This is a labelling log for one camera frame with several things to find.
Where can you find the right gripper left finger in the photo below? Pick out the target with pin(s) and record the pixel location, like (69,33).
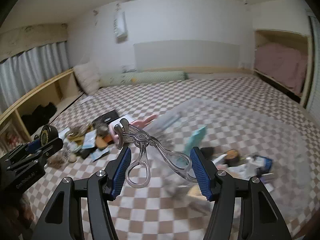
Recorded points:
(62,217)

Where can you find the wooden bedside shelf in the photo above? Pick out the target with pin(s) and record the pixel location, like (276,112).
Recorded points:
(61,90)

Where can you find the teal box in bin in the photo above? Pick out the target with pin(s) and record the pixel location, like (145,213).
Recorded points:
(195,139)

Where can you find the black clothing on shelf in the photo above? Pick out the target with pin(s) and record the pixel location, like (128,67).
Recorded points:
(40,117)

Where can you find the pink bunny phone stand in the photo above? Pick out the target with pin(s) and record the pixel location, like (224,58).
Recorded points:
(140,123)

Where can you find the green bolster pillow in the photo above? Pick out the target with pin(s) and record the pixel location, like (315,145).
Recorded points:
(137,78)

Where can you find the clear plastic storage bin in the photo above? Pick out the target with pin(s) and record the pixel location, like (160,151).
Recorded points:
(247,144)

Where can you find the pink blanket in alcove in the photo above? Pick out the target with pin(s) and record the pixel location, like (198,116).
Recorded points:
(284,64)

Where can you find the blue face mask packet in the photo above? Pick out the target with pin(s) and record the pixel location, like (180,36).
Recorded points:
(89,140)

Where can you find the white fluffy pillow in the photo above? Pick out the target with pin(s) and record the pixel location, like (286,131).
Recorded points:
(88,77)

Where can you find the grey curtain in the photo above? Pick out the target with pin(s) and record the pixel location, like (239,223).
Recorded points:
(29,69)

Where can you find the grey headboard panel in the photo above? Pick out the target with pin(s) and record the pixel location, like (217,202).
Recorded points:
(185,53)

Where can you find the hanging white paper bag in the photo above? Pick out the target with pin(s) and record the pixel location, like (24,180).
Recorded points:
(120,28)

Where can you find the black flat box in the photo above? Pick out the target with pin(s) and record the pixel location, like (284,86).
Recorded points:
(105,119)

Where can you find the metal eyelash curler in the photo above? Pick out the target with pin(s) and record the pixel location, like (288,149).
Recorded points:
(178,162)

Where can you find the wall power socket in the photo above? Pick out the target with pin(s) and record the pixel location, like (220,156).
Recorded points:
(128,68)

